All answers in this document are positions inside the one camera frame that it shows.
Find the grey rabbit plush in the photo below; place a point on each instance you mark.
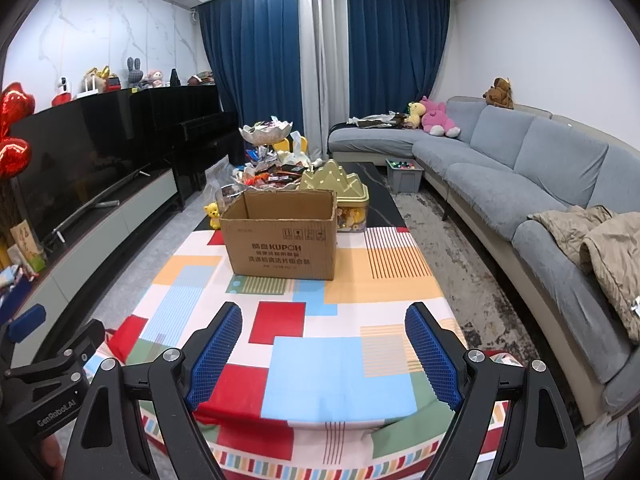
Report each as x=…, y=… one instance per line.
x=134, y=75

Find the pink plush toy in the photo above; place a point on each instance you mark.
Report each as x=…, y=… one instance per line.
x=437, y=115

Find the yellow bear toy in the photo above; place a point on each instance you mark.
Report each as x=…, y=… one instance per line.
x=212, y=212

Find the yellow plush toy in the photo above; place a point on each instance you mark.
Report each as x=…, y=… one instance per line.
x=414, y=112

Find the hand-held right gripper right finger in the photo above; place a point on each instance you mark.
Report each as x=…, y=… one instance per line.
x=432, y=355

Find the clear plastic bag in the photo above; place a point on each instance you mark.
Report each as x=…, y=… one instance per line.
x=220, y=175

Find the grey remote control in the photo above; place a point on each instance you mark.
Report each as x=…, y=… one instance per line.
x=108, y=203

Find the grey television cabinet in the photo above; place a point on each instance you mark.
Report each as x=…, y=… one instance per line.
x=100, y=235

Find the black flat television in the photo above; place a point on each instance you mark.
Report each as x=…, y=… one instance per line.
x=75, y=160

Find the black upright piano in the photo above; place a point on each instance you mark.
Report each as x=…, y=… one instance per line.
x=165, y=110

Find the yellow plastic object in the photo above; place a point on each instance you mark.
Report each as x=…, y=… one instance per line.
x=282, y=146

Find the red box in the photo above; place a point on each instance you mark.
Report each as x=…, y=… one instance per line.
x=114, y=84

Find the clear jar gold lid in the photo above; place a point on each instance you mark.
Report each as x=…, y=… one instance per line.
x=332, y=180

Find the colourful patchwork tablecloth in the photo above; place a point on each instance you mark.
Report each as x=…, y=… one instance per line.
x=310, y=360

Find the brown round object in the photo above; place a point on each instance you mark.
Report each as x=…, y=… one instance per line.
x=201, y=79

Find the brown plush toy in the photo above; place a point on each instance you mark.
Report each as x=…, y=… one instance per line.
x=499, y=92

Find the pile of assorted snack packets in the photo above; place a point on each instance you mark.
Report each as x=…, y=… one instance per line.
x=267, y=124
x=270, y=177

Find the pink doll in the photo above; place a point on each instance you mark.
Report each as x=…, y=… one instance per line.
x=156, y=78

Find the white router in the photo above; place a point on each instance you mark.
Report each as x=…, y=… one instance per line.
x=90, y=87

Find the grey sectional sofa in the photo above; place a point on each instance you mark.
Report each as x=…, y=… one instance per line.
x=500, y=135

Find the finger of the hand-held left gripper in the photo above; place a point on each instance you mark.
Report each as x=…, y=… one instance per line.
x=85, y=340
x=27, y=321

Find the colourful toy boxes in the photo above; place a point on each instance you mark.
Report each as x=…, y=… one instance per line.
x=20, y=270

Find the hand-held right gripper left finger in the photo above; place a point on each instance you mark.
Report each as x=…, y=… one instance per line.
x=215, y=355

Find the pile of clothes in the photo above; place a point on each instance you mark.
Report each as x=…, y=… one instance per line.
x=375, y=121

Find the white sheer curtain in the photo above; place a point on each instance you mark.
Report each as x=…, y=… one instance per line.
x=322, y=60

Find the white two-tier snack stand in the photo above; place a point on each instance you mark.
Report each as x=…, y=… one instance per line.
x=265, y=135

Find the gold figurine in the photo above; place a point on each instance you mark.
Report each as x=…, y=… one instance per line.
x=95, y=72

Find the grey storage bin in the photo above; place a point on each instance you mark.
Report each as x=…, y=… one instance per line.
x=405, y=177

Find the black metronome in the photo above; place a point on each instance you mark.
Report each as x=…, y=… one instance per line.
x=175, y=78

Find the white security camera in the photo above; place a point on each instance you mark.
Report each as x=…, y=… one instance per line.
x=62, y=92

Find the beige quilted jacket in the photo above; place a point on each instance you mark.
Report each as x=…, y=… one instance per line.
x=610, y=260

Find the grey patterned rug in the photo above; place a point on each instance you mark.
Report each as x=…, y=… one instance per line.
x=475, y=270

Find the brown cardboard box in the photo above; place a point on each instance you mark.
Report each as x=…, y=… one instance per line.
x=280, y=255

